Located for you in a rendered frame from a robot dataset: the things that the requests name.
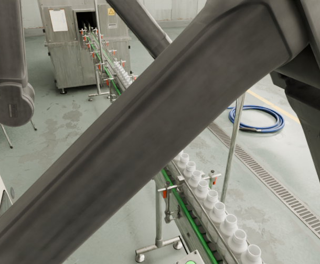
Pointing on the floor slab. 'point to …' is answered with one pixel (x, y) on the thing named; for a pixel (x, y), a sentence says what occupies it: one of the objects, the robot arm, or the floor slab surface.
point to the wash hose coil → (259, 127)
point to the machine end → (114, 20)
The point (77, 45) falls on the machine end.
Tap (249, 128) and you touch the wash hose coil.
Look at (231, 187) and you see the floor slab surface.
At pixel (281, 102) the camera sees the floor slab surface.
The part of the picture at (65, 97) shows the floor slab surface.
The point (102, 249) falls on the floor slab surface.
